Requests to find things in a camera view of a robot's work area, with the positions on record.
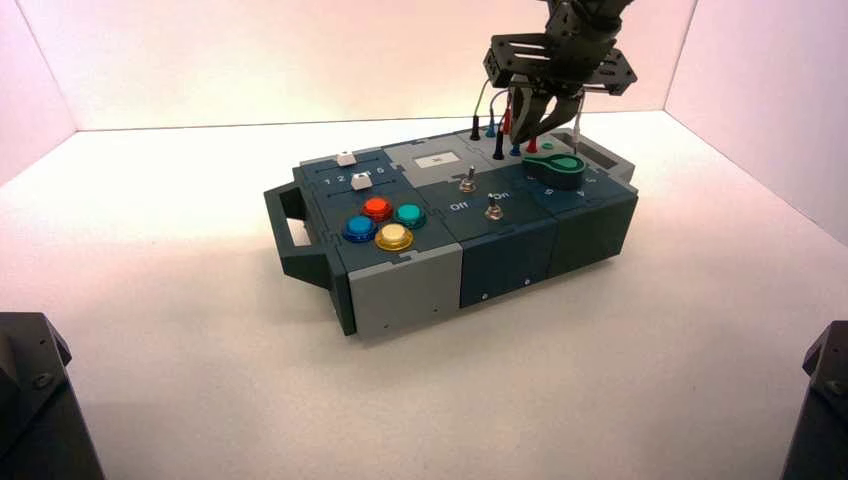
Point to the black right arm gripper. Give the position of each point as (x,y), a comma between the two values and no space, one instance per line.
(570,53)

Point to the green rotary dial knob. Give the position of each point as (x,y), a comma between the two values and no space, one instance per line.
(553,171)

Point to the small white display screen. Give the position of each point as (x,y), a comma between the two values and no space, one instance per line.
(436,160)

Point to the green round push button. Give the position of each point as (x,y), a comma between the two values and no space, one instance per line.
(410,214)

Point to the orange round push button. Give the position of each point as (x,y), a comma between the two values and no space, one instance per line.
(377,208)

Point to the yellow round push button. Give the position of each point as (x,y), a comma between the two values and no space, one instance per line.
(393,236)

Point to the white slider knob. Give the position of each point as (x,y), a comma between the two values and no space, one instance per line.
(360,181)
(345,159)

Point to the blue round push button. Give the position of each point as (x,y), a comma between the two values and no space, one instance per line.
(359,228)

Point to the grey and teal task box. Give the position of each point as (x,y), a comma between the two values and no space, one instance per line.
(404,291)

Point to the metal toggle switch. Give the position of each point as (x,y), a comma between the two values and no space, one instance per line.
(491,209)
(468,182)

